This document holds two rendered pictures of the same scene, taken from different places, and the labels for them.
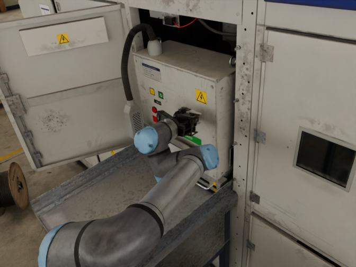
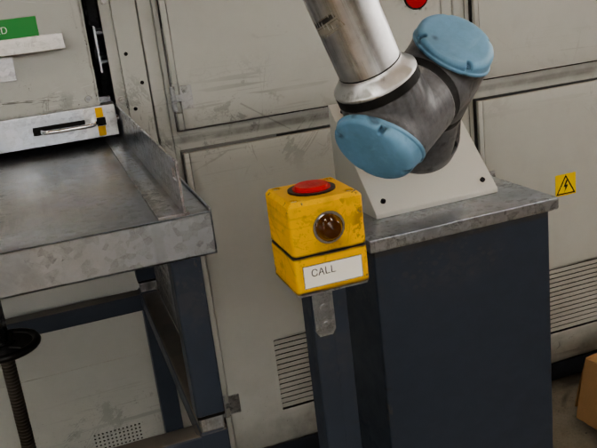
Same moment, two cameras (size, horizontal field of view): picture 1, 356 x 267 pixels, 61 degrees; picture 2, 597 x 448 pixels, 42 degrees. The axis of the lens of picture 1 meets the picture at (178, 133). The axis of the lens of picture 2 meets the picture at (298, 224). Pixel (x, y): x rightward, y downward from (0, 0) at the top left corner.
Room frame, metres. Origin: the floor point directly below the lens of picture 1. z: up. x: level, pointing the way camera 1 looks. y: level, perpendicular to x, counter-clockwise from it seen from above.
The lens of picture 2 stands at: (0.05, 1.10, 1.10)
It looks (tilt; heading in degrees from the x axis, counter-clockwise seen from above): 17 degrees down; 293
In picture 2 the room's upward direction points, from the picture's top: 7 degrees counter-clockwise
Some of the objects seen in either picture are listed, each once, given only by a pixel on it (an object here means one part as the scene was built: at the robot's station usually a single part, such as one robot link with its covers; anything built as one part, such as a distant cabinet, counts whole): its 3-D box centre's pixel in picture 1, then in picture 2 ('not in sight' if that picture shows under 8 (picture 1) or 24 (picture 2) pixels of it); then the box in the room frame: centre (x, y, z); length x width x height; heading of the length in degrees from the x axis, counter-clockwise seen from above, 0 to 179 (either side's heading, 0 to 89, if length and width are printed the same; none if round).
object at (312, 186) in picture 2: not in sight; (311, 191); (0.33, 0.38, 0.90); 0.04 x 0.04 x 0.02
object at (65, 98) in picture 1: (76, 92); not in sight; (1.37, 0.48, 1.21); 0.63 x 0.07 x 0.74; 108
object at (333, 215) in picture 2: not in sight; (330, 228); (0.30, 0.42, 0.87); 0.03 x 0.01 x 0.03; 40
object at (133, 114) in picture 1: (134, 119); not in sight; (1.26, 0.20, 1.09); 0.08 x 0.05 x 0.17; 130
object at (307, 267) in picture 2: not in sight; (316, 234); (0.33, 0.38, 0.85); 0.08 x 0.08 x 0.10; 40
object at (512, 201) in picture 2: not in sight; (416, 201); (0.35, -0.10, 0.74); 0.32 x 0.32 x 0.02; 42
